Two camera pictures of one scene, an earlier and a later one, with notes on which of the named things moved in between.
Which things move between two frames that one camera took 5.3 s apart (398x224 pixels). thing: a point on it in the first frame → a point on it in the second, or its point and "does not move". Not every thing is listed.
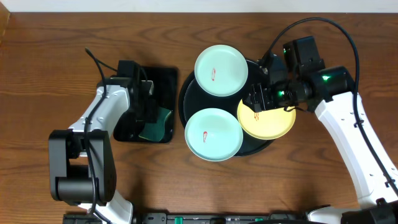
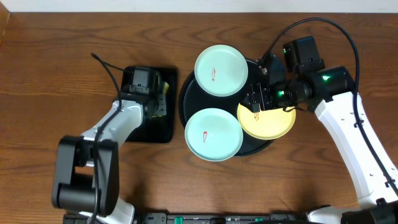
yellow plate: [267, 124] does not move
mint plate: [221, 70] does not move
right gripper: [262, 98] does not move
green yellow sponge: [154, 130] → [166, 87]
